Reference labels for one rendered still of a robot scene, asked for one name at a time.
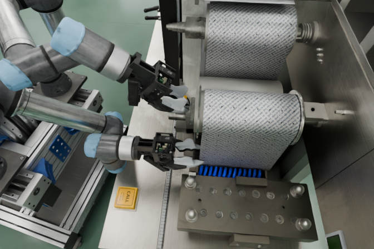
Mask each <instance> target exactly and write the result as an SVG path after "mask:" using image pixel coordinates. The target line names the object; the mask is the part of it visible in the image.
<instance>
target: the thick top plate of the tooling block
mask: <svg viewBox="0 0 374 249"><path fill-rule="evenodd" d="M188 177H189V175H186V174H182V177H181V189H180V200H179V212H178V223H177V229H178V231H184V232H196V233H208V234H215V235H228V236H232V235H233V234H234V233H237V234H244V235H257V236H269V239H271V240H283V241H296V242H308V243H310V242H314V241H318V235H317V230H316V224H315V221H314V215H313V211H312V205H311V200H310V197H309V192H308V186H307V184H306V183H292V182H278V181H267V187H266V188H264V187H250V186H237V185H235V178H229V177H214V176H201V175H196V177H195V178H194V179H195V181H196V186H195V188H193V189H192V190H190V189H187V188H186V187H185V180H186V179H187V178H188ZM295 185H302V186H303V187H304V192H303V195H302V196H301V197H300V198H295V197H293V196H292V195H291V193H290V189H291V187H293V186H295ZM188 209H195V210H196V212H197V214H198V218H197V220H196V221H195V222H188V221H187V220H186V218H185V214H186V212H187V211H188ZM299 218H307V219H309V220H310V221H311V224H312V225H311V227H310V228H309V230H308V231H307V232H301V231H299V230H298V229H297V228H296V220H297V219H299Z"/></svg>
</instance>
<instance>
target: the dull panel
mask: <svg viewBox="0 0 374 249"><path fill-rule="evenodd" d="M276 81H280V82H281V84H282V87H283V93H287V94H288V93H289V92H290V91H292V90H293V89H292V84H291V79H290V76H289V72H288V67H287V62H286V60H285V62H284V65H283V67H282V69H281V71H280V73H279V75H278V77H277V79H276ZM308 164H309V160H308V156H307V151H306V147H305V143H304V138H303V133H302V134H301V137H300V139H299V140H298V142H297V143H296V144H295V145H294V147H293V148H292V149H291V150H290V152H289V153H288V154H287V155H286V156H285V158H284V159H283V160H282V162H281V163H280V164H279V168H280V175H281V179H282V180H291V179H292V178H293V177H295V176H296V175H297V174H298V173H299V172H300V171H301V170H302V169H303V168H305V166H306V165H308Z"/></svg>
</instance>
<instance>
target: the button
mask: <svg viewBox="0 0 374 249"><path fill-rule="evenodd" d="M137 193H138V189H137V188H135V187H121V186H119V187H118V190H117V194H116V198H115V203H114V207H115V208H126V209H133V210H134V209H135V205H136V199H137Z"/></svg>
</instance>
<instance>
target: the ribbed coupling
mask: <svg viewBox="0 0 374 249"><path fill-rule="evenodd" d="M317 36H318V23H317V22H316V21H310V22H309V23H300V24H299V25H298V32H297V37H296V42H297V43H305V45H306V46H312V45H313V44H314V43H315V41H316V39H317Z"/></svg>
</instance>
